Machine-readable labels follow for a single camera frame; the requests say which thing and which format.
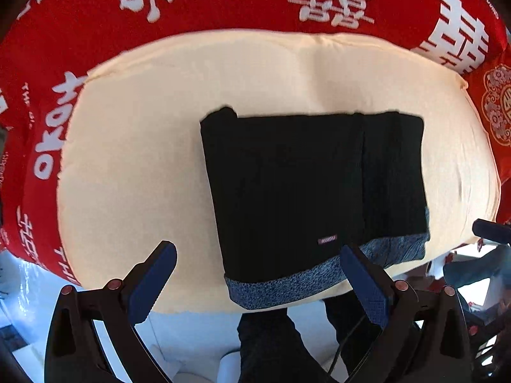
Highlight cream mat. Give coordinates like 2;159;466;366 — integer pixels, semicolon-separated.
56;28;502;317

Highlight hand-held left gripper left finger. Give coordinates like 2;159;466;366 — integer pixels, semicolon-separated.
44;240;178;383

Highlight white shoe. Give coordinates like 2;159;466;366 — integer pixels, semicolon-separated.
220;352;241;383

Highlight person's right leg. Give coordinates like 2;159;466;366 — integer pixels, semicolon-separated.
323;298;386;383

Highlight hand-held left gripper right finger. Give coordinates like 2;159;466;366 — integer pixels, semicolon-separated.
339;243;474;383

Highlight person's black trouser legs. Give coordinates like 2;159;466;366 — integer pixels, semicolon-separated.
237;307;318;383

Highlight red ornamental cushion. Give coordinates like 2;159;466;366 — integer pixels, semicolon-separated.
464;54;511;226

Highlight red printed blanket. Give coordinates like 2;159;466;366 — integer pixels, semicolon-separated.
0;0;511;288

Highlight black cable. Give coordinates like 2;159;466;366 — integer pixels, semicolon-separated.
326;313;370;378

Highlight black pants with patterned lining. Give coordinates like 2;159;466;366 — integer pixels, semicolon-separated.
200;106;432;311

